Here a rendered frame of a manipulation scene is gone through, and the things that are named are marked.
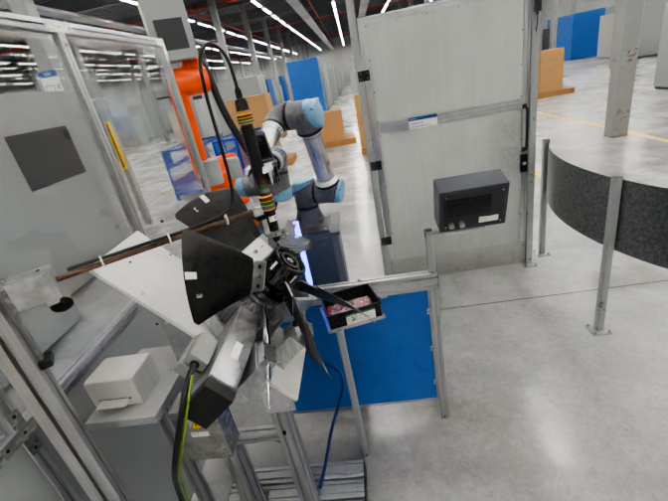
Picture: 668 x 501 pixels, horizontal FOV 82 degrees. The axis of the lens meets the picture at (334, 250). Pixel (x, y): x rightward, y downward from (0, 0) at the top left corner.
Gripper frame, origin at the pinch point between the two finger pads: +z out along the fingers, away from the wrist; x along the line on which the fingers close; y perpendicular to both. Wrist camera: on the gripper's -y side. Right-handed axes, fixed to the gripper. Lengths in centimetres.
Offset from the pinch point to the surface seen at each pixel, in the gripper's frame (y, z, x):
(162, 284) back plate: 25.8, 12.9, 32.4
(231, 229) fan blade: 16.1, 0.7, 12.0
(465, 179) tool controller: 24, -38, -69
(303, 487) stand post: 118, 14, 9
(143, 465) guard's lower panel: 102, 11, 70
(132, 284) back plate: 21.3, 19.7, 36.2
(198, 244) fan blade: 9.9, 26.9, 10.6
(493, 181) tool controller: 25, -34, -78
